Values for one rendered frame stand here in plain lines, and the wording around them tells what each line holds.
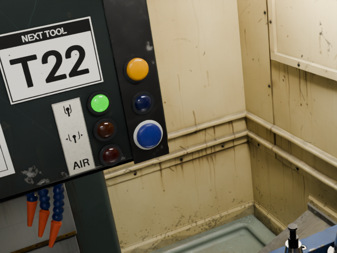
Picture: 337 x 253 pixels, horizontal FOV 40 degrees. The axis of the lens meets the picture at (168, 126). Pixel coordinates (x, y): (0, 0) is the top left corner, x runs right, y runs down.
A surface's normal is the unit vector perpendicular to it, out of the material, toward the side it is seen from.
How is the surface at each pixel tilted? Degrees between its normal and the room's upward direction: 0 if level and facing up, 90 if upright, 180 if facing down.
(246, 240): 0
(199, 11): 90
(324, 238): 0
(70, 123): 90
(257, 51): 90
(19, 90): 90
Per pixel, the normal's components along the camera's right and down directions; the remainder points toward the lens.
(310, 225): -0.50, -0.72
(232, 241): -0.14, -0.91
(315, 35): -0.91, 0.27
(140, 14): 0.37, 0.31
